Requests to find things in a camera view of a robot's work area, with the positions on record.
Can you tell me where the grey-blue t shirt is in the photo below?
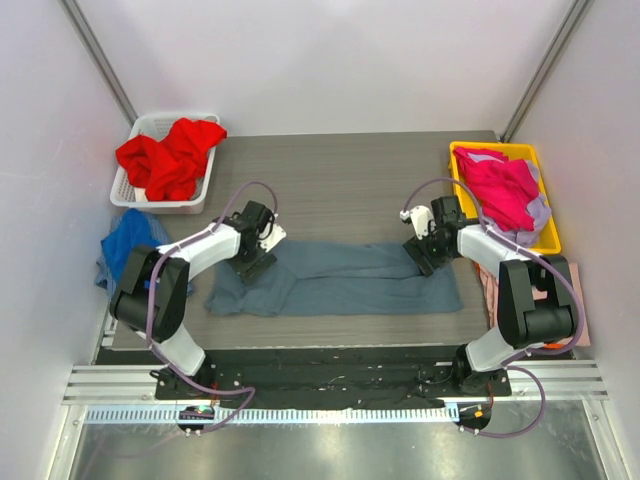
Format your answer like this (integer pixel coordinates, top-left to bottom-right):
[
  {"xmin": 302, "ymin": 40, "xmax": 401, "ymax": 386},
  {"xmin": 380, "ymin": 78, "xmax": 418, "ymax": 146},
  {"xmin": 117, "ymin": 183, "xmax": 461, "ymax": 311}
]
[{"xmin": 206, "ymin": 240, "xmax": 463, "ymax": 317}]

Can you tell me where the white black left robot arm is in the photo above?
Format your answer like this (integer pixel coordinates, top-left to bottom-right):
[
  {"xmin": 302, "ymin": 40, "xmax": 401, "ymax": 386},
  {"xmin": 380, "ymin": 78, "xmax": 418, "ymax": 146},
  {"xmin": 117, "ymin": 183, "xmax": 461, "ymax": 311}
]
[{"xmin": 110, "ymin": 201, "xmax": 286, "ymax": 399}]

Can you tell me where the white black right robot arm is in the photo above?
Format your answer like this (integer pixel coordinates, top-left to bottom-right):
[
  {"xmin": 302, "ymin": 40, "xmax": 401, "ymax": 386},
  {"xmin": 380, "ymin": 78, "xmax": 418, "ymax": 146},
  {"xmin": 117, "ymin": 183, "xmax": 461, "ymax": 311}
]
[{"xmin": 399, "ymin": 196, "xmax": 584, "ymax": 395}]

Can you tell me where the light pink folded t shirt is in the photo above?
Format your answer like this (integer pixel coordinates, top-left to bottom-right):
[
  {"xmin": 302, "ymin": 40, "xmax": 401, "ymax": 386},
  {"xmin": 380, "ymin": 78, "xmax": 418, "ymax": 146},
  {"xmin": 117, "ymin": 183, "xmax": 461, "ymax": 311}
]
[{"xmin": 472, "ymin": 259, "xmax": 592, "ymax": 347}]

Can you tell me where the magenta pink t shirt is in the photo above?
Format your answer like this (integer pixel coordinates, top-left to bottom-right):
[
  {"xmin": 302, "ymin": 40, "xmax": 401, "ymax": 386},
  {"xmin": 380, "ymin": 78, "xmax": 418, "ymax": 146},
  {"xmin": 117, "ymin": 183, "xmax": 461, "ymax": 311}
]
[{"xmin": 453, "ymin": 147, "xmax": 540, "ymax": 232}]

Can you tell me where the red t shirt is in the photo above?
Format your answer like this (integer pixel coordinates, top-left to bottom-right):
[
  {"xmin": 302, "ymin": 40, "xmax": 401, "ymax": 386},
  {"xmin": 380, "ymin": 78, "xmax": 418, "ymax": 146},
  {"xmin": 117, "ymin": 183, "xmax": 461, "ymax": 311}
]
[{"xmin": 115, "ymin": 118, "xmax": 227, "ymax": 202}]

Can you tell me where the lavender purple t shirt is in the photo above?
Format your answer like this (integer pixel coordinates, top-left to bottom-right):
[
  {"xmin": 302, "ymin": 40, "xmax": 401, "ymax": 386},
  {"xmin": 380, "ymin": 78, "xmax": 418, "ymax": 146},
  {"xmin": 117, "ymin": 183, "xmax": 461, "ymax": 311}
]
[{"xmin": 482, "ymin": 160, "xmax": 551, "ymax": 247}]

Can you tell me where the yellow plastic tray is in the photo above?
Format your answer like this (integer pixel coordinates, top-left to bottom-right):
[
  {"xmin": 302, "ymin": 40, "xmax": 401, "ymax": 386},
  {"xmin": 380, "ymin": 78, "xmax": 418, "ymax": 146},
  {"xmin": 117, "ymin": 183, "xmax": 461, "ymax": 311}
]
[{"xmin": 449, "ymin": 141, "xmax": 561, "ymax": 254}]

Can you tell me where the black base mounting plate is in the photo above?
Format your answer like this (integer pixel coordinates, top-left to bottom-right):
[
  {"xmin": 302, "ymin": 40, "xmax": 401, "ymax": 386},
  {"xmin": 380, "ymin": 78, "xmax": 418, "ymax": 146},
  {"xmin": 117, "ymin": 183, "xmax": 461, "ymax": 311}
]
[{"xmin": 153, "ymin": 348, "xmax": 513, "ymax": 410}]

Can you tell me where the white perforated plastic basket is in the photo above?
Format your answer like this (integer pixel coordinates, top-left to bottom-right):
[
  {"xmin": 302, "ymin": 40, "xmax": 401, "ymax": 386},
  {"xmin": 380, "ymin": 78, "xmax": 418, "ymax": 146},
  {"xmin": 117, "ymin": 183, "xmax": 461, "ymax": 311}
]
[{"xmin": 110, "ymin": 111, "xmax": 220, "ymax": 215}]

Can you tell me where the blue patterned cloth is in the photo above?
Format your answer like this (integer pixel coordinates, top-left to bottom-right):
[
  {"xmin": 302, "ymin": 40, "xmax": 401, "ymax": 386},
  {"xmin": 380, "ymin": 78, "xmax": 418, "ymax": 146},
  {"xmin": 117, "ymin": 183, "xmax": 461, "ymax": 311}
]
[{"xmin": 94, "ymin": 212, "xmax": 172, "ymax": 299}]

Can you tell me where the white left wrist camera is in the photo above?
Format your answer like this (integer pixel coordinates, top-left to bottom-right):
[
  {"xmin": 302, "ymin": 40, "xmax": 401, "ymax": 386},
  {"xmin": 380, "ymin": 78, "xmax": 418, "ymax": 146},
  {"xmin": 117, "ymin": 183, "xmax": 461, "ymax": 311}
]
[{"xmin": 258, "ymin": 222, "xmax": 287, "ymax": 252}]

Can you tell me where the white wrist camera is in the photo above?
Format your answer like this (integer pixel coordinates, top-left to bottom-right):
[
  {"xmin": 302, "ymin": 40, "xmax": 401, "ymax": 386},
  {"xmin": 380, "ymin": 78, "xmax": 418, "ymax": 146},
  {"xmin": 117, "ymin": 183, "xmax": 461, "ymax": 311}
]
[
  {"xmin": 258, "ymin": 222, "xmax": 287, "ymax": 252},
  {"xmin": 399, "ymin": 205, "xmax": 434, "ymax": 240}
]

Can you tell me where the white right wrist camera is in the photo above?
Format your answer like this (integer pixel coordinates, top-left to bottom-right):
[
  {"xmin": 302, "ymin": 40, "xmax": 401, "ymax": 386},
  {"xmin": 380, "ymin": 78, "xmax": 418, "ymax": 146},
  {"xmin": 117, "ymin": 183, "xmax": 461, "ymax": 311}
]
[{"xmin": 399, "ymin": 205, "xmax": 434, "ymax": 240}]

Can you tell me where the aluminium front frame rail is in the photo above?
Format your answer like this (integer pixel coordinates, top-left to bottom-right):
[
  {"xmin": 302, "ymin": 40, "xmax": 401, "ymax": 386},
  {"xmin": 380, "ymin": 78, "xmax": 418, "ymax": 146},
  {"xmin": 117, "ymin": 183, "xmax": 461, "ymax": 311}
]
[{"xmin": 63, "ymin": 360, "xmax": 609, "ymax": 405}]

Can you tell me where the white slotted cable duct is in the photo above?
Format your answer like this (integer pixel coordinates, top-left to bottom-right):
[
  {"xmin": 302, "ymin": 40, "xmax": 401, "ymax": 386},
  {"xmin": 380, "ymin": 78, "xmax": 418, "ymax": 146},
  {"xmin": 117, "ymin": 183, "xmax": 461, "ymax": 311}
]
[{"xmin": 84, "ymin": 403, "xmax": 459, "ymax": 426}]

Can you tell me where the right aluminium corner post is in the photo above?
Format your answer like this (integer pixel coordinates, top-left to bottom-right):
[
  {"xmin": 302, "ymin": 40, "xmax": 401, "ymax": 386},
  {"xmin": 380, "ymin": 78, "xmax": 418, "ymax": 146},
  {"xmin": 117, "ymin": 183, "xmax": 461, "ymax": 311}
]
[{"xmin": 497, "ymin": 0, "xmax": 594, "ymax": 143}]

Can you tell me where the aluminium corner post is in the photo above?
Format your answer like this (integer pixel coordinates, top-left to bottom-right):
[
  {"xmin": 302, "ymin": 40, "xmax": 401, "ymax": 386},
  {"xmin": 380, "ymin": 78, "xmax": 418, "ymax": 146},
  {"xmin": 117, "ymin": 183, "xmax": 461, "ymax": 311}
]
[
  {"xmin": 497, "ymin": 0, "xmax": 594, "ymax": 143},
  {"xmin": 59, "ymin": 0, "xmax": 138, "ymax": 125}
]

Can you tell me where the left aluminium corner post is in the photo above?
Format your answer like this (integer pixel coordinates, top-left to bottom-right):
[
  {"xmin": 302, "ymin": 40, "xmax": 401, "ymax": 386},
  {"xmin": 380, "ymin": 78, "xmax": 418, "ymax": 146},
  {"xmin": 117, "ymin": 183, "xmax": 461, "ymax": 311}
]
[{"xmin": 59, "ymin": 0, "xmax": 138, "ymax": 125}]

